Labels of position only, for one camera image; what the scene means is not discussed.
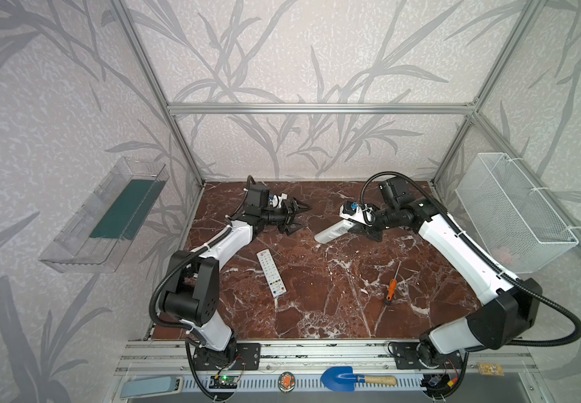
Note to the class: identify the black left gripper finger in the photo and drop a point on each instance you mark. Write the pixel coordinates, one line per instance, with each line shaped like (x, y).
(298, 207)
(291, 228)

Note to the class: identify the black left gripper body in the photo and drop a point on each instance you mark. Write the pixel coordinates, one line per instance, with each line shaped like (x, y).
(285, 216)

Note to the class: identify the white remote control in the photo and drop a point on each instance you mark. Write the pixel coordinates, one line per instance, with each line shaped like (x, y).
(337, 230)

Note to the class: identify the orange handled screwdriver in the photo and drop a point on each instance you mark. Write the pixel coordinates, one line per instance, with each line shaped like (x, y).
(391, 290)

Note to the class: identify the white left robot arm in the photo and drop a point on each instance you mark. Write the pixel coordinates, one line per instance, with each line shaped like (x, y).
(187, 298)

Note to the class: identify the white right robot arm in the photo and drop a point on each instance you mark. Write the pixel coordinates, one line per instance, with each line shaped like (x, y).
(509, 305)

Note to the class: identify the white remote with coloured buttons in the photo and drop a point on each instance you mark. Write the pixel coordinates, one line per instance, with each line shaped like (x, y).
(272, 274)

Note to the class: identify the pink object in basket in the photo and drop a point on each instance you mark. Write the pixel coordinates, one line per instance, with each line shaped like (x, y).
(503, 255)

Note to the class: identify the small round orange gadget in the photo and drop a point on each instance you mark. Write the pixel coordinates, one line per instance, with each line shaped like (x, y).
(287, 382)

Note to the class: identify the green led circuit board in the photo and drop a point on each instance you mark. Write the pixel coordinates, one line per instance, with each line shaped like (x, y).
(224, 382)

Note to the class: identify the small tan circuit board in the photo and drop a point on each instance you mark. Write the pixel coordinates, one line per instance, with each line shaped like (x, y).
(486, 369)

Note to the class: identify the grey flat device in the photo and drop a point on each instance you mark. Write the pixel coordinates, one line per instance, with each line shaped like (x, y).
(150, 387)

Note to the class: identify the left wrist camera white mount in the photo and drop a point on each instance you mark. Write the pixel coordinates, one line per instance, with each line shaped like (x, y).
(278, 200)

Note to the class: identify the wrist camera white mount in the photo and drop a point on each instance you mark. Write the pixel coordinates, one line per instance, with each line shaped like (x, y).
(278, 200)
(352, 211)

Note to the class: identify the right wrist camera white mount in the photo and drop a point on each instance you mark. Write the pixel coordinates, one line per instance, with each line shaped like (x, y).
(352, 211)

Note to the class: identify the white wire mesh basket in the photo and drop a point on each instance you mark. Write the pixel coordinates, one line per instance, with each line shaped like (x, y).
(506, 209)

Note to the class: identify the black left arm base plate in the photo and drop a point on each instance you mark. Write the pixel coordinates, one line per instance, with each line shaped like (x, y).
(236, 356)

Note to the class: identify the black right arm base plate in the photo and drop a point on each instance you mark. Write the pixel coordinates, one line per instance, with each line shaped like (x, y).
(413, 355)

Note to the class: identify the blue trowel wooden handle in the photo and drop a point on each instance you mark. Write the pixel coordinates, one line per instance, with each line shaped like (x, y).
(343, 379)

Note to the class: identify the right side wired circuit board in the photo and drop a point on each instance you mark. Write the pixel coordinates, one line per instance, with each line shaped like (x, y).
(439, 386)

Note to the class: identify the clear plastic wall bin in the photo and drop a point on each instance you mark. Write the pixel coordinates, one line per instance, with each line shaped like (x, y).
(101, 232)

